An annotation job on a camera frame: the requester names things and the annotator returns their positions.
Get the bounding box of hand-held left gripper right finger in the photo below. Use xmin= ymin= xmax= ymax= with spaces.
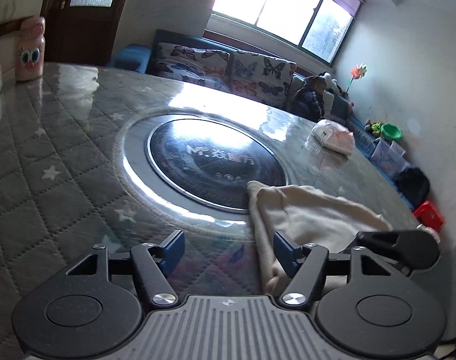
xmin=275 ymin=231 xmax=401 ymax=308

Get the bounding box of square butterfly print pillow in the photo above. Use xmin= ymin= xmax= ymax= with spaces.
xmin=228 ymin=49 xmax=296 ymax=107

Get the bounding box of red plastic box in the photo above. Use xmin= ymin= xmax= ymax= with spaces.
xmin=413 ymin=201 xmax=446 ymax=232

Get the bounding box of black bag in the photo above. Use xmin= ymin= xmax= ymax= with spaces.
xmin=395 ymin=167 xmax=431 ymax=211

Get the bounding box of large window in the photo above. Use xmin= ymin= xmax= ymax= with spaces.
xmin=211 ymin=0 xmax=363 ymax=64

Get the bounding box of green plastic bowl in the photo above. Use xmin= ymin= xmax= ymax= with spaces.
xmin=380 ymin=123 xmax=403 ymax=140

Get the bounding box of beige cloth garment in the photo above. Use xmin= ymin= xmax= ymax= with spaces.
xmin=247 ymin=180 xmax=393 ymax=295

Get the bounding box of blue sofa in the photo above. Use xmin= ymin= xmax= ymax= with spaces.
xmin=110 ymin=29 xmax=416 ymax=211

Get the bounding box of clear storage box cartoon print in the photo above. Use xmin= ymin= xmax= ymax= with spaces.
xmin=370 ymin=139 xmax=392 ymax=170

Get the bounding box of white plush toy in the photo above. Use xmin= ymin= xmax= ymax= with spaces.
xmin=320 ymin=72 xmax=341 ymax=92

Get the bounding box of white pink tissue pack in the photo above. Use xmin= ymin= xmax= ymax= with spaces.
xmin=311 ymin=119 xmax=356 ymax=155

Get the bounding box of long butterfly print pillow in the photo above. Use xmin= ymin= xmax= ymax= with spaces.
xmin=151 ymin=41 xmax=232 ymax=92

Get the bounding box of colourful pinwheel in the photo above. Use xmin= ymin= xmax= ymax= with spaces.
xmin=346 ymin=64 xmax=368 ymax=96

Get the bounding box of pink owl face jar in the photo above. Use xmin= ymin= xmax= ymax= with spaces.
xmin=15 ymin=16 xmax=46 ymax=82

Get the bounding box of dark wooden glass door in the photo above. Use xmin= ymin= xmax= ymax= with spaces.
xmin=41 ymin=0 xmax=137 ymax=68

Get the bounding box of small clear plastic box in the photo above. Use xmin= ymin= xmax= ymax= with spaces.
xmin=387 ymin=140 xmax=406 ymax=178

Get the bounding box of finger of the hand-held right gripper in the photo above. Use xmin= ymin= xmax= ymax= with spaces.
xmin=357 ymin=230 xmax=404 ymax=267

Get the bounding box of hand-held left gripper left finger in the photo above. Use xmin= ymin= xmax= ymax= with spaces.
xmin=66 ymin=230 xmax=185 ymax=310

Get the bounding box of round black induction cooktop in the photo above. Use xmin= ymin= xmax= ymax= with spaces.
xmin=117 ymin=107 xmax=289 ymax=229

